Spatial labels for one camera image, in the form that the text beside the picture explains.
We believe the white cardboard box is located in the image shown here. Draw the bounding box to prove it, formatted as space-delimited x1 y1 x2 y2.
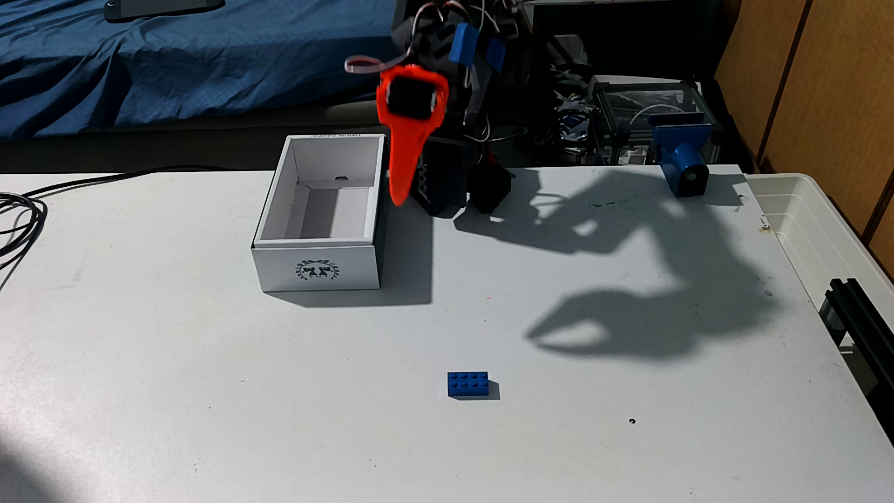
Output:
251 133 387 293

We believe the dark flat device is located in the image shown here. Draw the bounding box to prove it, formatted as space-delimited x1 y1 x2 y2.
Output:
103 0 226 22

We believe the brown wooden cabinet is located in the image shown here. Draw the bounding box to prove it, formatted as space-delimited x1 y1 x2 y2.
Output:
714 0 894 275

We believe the blue bed sheet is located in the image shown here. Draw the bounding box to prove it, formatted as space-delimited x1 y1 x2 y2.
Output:
0 0 400 141

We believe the blue toy brick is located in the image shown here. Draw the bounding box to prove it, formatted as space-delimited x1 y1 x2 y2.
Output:
447 371 490 399

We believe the blue printed camera mount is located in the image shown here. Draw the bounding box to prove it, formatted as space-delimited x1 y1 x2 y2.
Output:
649 112 715 199

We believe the black aluminium rail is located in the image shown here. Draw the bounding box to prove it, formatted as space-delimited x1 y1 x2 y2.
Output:
820 277 894 442

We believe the black cable bundle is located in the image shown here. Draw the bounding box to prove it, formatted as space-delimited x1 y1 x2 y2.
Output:
0 165 235 275

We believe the white plastic bin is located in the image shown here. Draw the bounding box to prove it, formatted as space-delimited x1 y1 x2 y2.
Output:
745 172 894 336

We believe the clear plastic case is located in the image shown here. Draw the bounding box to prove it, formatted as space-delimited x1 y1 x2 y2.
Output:
585 75 722 166

